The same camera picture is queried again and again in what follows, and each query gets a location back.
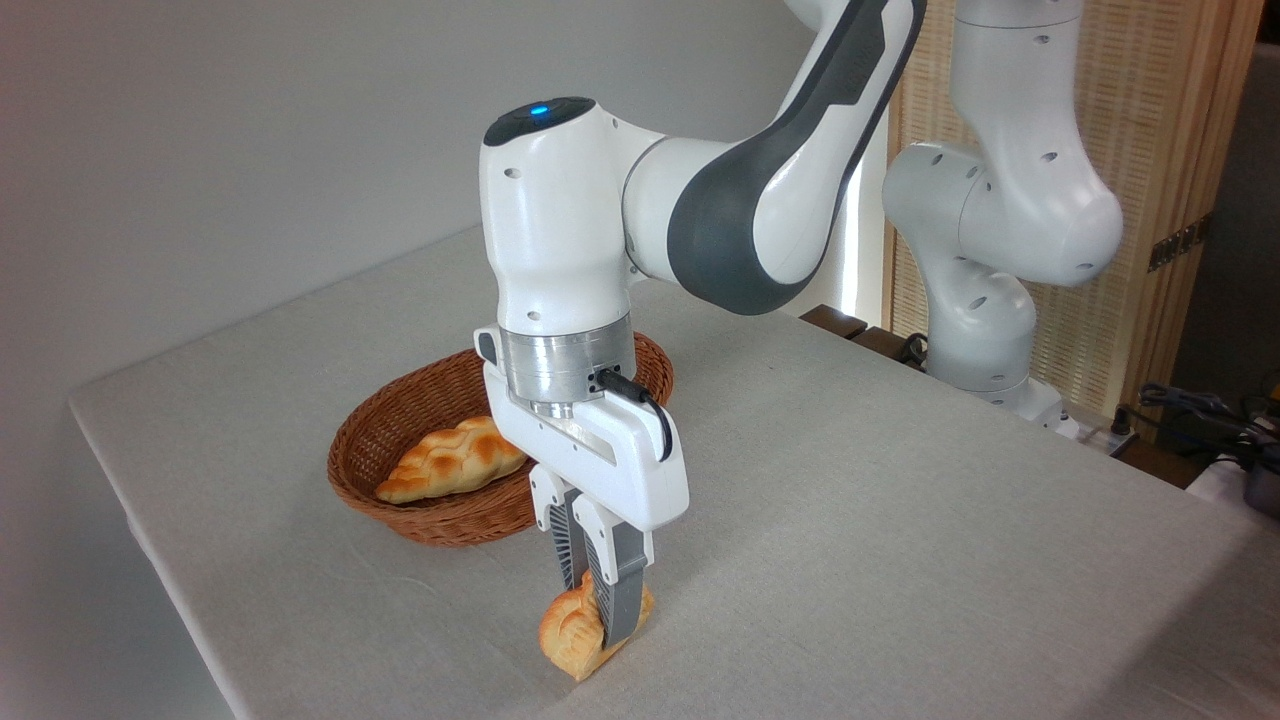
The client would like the braided golden bread loaf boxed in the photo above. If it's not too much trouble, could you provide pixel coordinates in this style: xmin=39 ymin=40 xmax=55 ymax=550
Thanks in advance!
xmin=375 ymin=416 xmax=529 ymax=505

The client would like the wooden rattan folding screen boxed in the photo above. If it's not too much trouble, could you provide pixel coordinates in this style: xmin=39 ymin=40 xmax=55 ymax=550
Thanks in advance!
xmin=885 ymin=0 xmax=1266 ymax=441

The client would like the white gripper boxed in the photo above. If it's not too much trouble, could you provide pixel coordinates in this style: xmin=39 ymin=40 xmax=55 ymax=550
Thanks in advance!
xmin=474 ymin=325 xmax=691 ymax=647

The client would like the brown wicker basket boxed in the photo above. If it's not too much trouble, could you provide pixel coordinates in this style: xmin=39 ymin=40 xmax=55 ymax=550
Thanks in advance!
xmin=327 ymin=332 xmax=675 ymax=548

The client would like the round golden bread bun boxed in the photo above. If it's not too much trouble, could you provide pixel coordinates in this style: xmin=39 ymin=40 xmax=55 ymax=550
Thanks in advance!
xmin=539 ymin=570 xmax=656 ymax=682

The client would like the black cable bundle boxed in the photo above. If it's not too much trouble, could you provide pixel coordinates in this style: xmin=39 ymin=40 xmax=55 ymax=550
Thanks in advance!
xmin=1112 ymin=383 xmax=1280 ymax=473

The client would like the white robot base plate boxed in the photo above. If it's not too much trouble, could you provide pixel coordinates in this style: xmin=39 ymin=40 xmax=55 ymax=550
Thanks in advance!
xmin=1000 ymin=380 xmax=1141 ymax=458

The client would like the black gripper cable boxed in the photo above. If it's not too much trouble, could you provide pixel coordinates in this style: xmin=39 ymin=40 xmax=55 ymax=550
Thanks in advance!
xmin=590 ymin=368 xmax=674 ymax=463

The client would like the dark brown wooden block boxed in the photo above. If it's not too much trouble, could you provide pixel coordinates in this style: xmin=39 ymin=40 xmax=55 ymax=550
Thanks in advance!
xmin=850 ymin=326 xmax=929 ymax=373
xmin=800 ymin=305 xmax=869 ymax=341

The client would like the grey tablecloth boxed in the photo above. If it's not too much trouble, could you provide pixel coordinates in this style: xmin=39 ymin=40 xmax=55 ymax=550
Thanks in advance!
xmin=68 ymin=222 xmax=1280 ymax=720

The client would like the dark metal screen hinge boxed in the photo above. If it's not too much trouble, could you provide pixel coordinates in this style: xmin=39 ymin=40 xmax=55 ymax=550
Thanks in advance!
xmin=1148 ymin=213 xmax=1213 ymax=273

